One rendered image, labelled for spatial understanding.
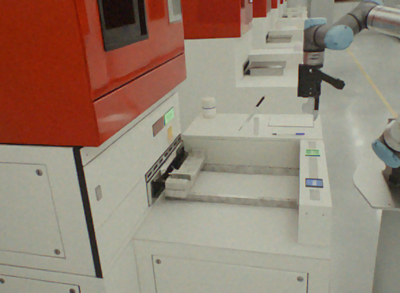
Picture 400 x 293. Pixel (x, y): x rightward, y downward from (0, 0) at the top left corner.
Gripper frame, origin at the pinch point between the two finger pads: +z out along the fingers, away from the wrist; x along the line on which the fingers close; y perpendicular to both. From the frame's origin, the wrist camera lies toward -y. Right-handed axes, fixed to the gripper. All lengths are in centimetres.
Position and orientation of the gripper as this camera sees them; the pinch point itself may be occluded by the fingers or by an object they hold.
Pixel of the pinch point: (316, 117)
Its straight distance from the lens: 151.9
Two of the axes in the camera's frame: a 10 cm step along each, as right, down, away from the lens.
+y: -9.6, -0.3, 2.6
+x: -2.6, 3.6, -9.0
